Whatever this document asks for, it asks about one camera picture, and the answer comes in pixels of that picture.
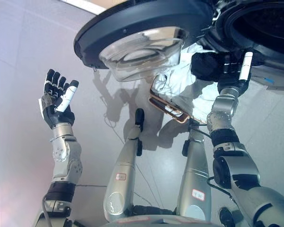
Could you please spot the washing machine drum opening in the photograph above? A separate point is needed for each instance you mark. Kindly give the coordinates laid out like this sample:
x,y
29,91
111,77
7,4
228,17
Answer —
x,y
269,14

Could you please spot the white cloth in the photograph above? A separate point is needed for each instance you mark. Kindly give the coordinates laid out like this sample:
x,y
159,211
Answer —
x,y
180,78

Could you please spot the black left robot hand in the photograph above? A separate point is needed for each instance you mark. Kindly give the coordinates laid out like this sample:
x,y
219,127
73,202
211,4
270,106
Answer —
x,y
54,116

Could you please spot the blue energy label sticker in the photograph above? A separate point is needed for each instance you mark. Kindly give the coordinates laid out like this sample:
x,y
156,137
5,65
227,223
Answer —
x,y
268,81

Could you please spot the silver robot leg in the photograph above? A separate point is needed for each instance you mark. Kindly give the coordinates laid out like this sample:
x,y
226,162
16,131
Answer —
x,y
195,170
123,170

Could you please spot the silver right robot leg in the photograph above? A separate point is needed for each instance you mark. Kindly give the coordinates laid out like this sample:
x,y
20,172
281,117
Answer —
x,y
195,170

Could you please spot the woven laundry basket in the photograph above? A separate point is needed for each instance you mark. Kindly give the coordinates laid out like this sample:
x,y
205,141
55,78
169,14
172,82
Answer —
x,y
170,111

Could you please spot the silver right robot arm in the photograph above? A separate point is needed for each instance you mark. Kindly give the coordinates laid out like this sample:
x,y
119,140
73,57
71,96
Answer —
x,y
236,160

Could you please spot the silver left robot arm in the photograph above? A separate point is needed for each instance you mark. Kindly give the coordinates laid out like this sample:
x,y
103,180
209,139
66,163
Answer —
x,y
66,158

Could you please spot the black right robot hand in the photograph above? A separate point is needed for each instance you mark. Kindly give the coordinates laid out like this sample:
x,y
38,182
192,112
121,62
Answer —
x,y
236,71

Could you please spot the black left robot foot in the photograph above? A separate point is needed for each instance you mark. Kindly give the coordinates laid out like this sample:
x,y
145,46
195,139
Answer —
x,y
139,117

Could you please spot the black cloth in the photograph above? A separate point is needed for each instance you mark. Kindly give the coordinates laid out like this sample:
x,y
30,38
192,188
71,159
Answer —
x,y
203,66

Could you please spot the round washing machine door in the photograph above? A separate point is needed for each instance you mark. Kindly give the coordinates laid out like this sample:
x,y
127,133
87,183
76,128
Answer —
x,y
132,23

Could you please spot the silver left robot leg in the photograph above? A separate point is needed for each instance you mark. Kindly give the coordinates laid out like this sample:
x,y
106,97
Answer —
x,y
123,170

